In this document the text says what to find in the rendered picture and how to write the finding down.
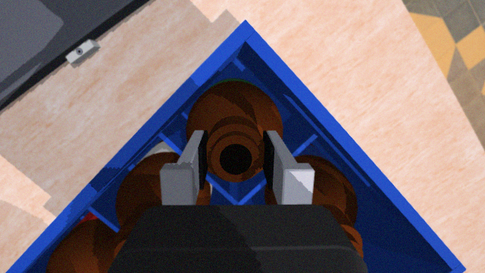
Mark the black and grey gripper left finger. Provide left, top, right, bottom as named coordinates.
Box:
left=160, top=130, right=208, bottom=205

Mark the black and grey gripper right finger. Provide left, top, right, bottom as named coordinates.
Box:
left=263, top=130, right=314, bottom=205

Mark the dark grey tray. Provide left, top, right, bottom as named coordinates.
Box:
left=0, top=0, right=150, bottom=111

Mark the blue box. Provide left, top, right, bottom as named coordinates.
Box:
left=5, top=20, right=466, bottom=273

